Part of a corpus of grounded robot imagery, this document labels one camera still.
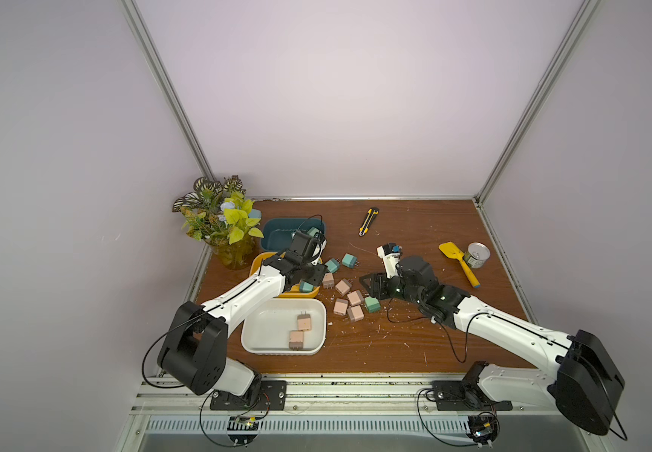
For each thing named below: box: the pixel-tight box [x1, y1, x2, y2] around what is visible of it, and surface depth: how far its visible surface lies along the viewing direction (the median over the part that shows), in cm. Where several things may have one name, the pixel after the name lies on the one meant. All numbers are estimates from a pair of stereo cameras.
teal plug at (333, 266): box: [325, 258, 341, 274], surface depth 99 cm
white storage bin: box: [240, 297, 327, 356], surface depth 86 cm
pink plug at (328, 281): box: [322, 272, 335, 290], surface depth 95 cm
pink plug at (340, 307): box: [333, 298, 349, 316], surface depth 89 cm
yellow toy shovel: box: [438, 241, 481, 289], surface depth 102 cm
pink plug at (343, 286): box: [335, 278, 353, 296], surface depth 94 cm
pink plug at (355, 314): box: [346, 305, 364, 323], surface depth 87 cm
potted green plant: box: [172, 175, 264, 271], surface depth 91 cm
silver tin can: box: [463, 241, 491, 269], surface depth 99 cm
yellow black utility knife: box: [358, 208, 379, 237], surface depth 115 cm
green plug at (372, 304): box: [364, 295, 381, 314], surface depth 89 cm
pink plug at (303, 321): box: [296, 310, 311, 331], surface depth 87 cm
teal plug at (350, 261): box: [342, 253, 359, 270], surface depth 100 cm
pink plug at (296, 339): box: [288, 329, 305, 351], surface depth 83 cm
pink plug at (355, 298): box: [346, 290, 364, 306], surface depth 91 cm
